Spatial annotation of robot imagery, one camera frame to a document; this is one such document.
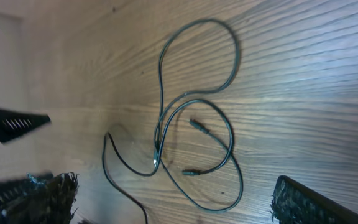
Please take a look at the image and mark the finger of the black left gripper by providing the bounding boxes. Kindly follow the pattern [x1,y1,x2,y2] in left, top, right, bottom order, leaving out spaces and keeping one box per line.
[0,109,50,143]

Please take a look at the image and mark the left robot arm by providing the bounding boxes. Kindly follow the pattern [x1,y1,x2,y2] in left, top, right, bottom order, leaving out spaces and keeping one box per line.
[0,109,50,206]

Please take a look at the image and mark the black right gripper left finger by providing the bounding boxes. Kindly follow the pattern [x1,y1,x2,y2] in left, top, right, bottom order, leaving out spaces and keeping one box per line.
[0,172,78,224]

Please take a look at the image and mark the brown cardboard back panel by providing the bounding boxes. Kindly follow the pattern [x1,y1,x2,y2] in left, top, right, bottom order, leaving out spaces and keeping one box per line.
[0,0,34,110]

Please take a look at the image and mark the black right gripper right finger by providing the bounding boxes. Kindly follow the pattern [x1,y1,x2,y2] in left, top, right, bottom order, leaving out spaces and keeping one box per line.
[270,175,358,224]

